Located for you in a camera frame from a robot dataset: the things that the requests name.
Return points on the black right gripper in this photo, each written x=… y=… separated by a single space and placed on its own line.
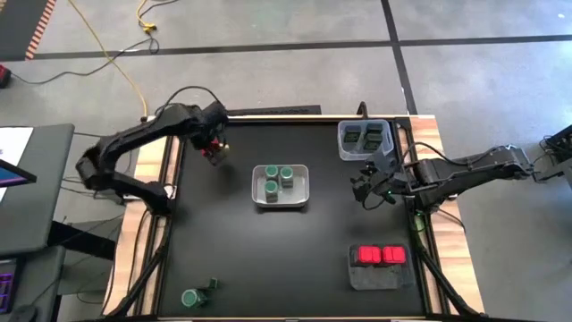
x=393 y=181

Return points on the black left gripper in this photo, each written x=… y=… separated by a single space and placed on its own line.
x=210 y=129

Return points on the red-lidded smoked paprika tin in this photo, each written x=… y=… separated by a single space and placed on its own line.
x=394 y=255
x=214 y=147
x=369 y=255

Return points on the green-lidded glass spice jar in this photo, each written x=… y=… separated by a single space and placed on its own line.
x=191 y=298
x=286 y=172
x=271 y=187
x=271 y=171

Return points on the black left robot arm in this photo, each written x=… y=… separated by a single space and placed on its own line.
x=129 y=138

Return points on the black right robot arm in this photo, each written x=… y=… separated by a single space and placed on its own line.
x=469 y=172

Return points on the clear plastic bin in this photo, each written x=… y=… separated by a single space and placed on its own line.
x=346 y=152

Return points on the white plastic bin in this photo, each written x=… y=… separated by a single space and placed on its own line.
x=297 y=197

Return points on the dark grey plastic bin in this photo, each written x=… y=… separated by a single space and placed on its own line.
x=380 y=279

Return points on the small dark green block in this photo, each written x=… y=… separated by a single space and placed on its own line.
x=214 y=283

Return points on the grey side desk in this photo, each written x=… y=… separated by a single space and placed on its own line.
x=40 y=201

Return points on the white paper sheet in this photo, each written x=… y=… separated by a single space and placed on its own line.
x=13 y=143

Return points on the tablet with lit screen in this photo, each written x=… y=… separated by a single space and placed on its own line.
x=11 y=176

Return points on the red floor device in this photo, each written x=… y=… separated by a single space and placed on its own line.
x=3 y=77

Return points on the black mat orange-striped edge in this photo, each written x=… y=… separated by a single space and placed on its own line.
x=18 y=27

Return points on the backlit keyboard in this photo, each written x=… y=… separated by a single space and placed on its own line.
x=5 y=286

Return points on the wooden table frame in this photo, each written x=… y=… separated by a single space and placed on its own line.
x=424 y=134

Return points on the black frame strut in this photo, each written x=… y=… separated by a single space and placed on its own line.
x=147 y=273
x=447 y=286

